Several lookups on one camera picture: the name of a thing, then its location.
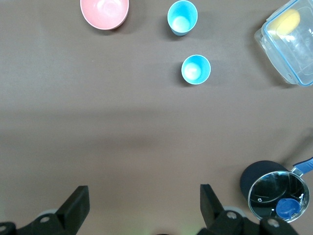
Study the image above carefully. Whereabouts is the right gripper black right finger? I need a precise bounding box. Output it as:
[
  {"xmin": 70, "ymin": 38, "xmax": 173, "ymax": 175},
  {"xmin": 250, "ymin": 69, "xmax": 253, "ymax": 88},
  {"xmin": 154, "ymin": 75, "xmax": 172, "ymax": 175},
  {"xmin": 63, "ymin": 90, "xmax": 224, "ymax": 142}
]
[{"xmin": 195, "ymin": 184, "xmax": 299, "ymax": 235}]

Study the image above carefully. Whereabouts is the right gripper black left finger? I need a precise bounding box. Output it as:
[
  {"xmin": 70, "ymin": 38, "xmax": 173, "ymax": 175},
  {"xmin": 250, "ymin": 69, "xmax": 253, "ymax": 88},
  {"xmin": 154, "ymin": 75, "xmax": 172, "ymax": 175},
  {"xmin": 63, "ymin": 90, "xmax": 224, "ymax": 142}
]
[{"xmin": 0, "ymin": 185, "xmax": 90, "ymax": 235}]

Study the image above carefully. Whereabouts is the light blue cup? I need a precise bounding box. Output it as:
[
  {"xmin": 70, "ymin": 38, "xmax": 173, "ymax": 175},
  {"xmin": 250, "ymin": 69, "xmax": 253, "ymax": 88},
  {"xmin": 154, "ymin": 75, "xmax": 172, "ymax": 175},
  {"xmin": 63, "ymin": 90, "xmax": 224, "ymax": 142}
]
[
  {"xmin": 181, "ymin": 54, "xmax": 211, "ymax": 85},
  {"xmin": 167, "ymin": 0, "xmax": 198, "ymax": 37}
]

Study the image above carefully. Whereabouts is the glass lid with blue knob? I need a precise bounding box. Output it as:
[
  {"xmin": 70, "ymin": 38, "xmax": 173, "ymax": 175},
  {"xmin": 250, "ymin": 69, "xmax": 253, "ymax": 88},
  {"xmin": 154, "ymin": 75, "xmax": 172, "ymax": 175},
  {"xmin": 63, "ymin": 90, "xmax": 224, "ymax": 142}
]
[{"xmin": 247, "ymin": 171, "xmax": 309, "ymax": 223}]

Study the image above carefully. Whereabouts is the brown table cloth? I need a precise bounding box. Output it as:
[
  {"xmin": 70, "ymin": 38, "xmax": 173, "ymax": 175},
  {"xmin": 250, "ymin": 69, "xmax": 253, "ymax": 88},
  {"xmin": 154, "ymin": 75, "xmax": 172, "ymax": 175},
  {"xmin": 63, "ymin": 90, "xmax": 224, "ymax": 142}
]
[{"xmin": 0, "ymin": 0, "xmax": 313, "ymax": 235}]

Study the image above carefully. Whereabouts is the clear container with blue seal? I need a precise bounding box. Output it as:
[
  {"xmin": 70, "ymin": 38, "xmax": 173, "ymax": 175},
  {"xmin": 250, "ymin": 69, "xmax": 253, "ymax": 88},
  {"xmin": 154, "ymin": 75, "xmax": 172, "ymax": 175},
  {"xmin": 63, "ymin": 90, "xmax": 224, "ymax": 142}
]
[{"xmin": 254, "ymin": 0, "xmax": 313, "ymax": 87}]

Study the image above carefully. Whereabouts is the pink bowl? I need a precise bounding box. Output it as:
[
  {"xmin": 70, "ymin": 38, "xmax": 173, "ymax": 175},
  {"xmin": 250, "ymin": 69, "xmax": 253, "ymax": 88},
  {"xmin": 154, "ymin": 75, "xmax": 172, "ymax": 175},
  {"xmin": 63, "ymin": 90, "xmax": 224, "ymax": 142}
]
[{"xmin": 80, "ymin": 0, "xmax": 130, "ymax": 30}]

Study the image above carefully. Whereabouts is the yellow fruit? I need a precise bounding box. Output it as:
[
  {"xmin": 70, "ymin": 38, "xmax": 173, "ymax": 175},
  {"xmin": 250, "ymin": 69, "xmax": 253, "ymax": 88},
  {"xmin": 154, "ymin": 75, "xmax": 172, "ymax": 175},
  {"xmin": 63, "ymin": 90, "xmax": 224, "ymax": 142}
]
[{"xmin": 268, "ymin": 9, "xmax": 301, "ymax": 41}]

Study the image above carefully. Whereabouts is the black pot with blue handle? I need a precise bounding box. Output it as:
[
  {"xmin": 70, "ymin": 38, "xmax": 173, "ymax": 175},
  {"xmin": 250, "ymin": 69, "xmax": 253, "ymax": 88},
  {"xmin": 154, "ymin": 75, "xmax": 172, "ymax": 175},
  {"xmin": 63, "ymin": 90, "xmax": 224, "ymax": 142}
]
[{"xmin": 239, "ymin": 156, "xmax": 313, "ymax": 224}]

